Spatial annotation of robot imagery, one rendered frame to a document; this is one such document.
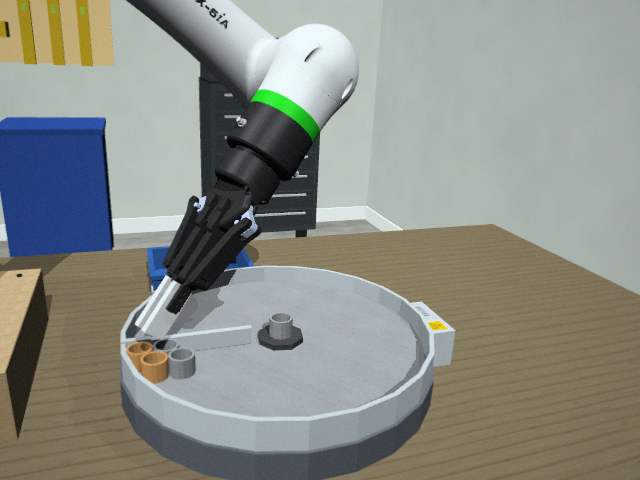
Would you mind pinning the blue square tray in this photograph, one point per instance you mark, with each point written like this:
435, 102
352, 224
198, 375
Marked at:
157, 273

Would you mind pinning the grey metal bushing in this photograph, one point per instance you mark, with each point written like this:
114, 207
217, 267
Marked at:
165, 345
182, 363
280, 325

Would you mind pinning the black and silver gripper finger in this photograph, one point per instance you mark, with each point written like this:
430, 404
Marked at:
220, 250
187, 246

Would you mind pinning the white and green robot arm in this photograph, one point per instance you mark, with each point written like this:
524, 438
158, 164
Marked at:
312, 72

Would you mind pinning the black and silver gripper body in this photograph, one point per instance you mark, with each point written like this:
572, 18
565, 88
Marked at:
244, 180

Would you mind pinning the bronze bushing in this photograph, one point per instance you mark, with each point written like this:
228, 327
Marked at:
154, 366
136, 350

